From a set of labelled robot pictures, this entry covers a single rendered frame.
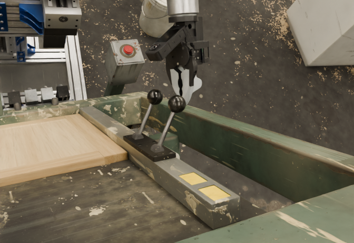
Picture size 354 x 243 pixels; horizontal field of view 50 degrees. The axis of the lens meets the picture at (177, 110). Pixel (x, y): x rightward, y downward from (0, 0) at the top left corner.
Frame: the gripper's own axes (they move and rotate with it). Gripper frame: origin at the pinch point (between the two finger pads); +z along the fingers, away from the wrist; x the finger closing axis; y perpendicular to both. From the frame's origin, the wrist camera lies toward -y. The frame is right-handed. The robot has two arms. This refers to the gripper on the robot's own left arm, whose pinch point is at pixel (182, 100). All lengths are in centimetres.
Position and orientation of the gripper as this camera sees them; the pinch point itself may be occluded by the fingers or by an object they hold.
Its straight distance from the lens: 93.3
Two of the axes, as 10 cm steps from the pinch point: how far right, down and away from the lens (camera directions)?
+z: 0.7, 9.8, 2.1
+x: -7.3, -0.9, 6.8
